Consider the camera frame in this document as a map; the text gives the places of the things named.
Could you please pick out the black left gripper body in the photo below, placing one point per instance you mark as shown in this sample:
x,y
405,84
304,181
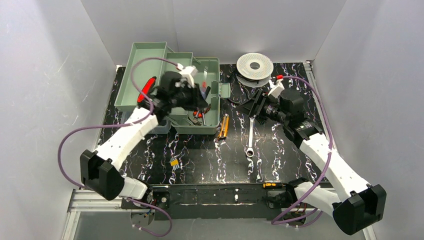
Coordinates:
x,y
194,96

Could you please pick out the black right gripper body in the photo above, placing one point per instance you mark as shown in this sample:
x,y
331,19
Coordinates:
x,y
258,106

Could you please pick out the red black utility knife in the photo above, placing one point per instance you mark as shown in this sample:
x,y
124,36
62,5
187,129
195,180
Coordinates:
x,y
147,89

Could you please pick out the red needle nose pliers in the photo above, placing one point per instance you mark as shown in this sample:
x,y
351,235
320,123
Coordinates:
x,y
199,114

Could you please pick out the green plastic tool box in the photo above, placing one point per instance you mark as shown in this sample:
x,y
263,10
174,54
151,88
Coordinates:
x,y
148,59

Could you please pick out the orange black hex key holder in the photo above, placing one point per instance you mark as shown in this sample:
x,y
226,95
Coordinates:
x,y
262,120

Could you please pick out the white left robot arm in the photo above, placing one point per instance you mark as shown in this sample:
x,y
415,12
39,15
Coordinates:
x,y
100,167

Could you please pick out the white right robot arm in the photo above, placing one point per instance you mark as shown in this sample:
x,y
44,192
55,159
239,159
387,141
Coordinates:
x,y
354,204

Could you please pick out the black marbled table mat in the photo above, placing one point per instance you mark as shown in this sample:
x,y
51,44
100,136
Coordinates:
x,y
205,160

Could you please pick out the orange utility knife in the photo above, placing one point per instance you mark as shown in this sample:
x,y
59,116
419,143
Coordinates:
x,y
224,128

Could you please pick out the white filament spool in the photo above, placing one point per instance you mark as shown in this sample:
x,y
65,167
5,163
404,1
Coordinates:
x,y
254,70

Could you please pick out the silver combination wrench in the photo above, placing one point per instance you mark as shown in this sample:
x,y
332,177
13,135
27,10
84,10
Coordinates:
x,y
250,151

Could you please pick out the yellow hex key set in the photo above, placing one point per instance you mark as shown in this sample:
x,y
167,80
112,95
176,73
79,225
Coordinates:
x,y
175,164

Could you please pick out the yellow black screwdriver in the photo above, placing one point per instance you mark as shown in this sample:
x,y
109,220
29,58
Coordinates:
x,y
272,185

